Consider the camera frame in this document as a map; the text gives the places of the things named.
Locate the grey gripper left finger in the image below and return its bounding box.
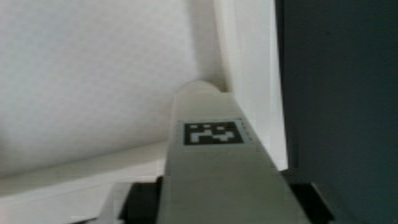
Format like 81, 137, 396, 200
72, 181, 161, 224

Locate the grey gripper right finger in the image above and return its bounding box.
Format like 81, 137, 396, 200
280, 170, 335, 224

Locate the white desk top tray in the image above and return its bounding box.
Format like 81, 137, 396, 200
0, 0, 289, 198

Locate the white desk leg with markers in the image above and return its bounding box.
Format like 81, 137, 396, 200
156, 81, 310, 224

